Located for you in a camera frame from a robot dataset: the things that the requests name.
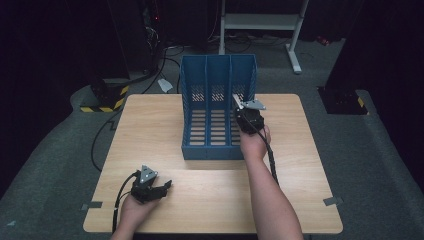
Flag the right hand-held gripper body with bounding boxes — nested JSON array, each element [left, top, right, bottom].
[[235, 99, 268, 136]]

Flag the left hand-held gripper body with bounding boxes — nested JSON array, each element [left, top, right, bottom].
[[130, 164, 160, 204]]

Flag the blue plastic file rack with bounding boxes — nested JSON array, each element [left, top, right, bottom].
[[179, 54, 258, 161]]

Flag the person's left hand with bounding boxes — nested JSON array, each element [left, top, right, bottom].
[[118, 193, 162, 232]]

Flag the person's right hand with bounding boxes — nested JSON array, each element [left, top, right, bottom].
[[238, 124, 273, 163]]

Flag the grey tape strip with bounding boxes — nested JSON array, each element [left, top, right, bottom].
[[322, 196, 344, 207], [81, 201, 104, 211]]

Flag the white paper scrap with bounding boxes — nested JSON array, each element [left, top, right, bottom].
[[157, 78, 174, 94]]

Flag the black yellow striped stand base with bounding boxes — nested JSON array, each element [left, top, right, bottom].
[[79, 75, 130, 114], [317, 85, 371, 116]]

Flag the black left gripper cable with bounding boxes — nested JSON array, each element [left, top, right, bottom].
[[111, 170, 141, 233]]

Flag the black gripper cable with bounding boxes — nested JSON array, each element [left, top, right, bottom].
[[111, 170, 141, 233], [257, 124, 281, 187]]

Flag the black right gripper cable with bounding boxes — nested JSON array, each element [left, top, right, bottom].
[[257, 124, 281, 187]]

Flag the black floor cable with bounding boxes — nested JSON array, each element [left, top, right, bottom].
[[90, 108, 124, 173]]

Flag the white metal stand frame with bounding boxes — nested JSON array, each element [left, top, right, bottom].
[[218, 0, 310, 75]]

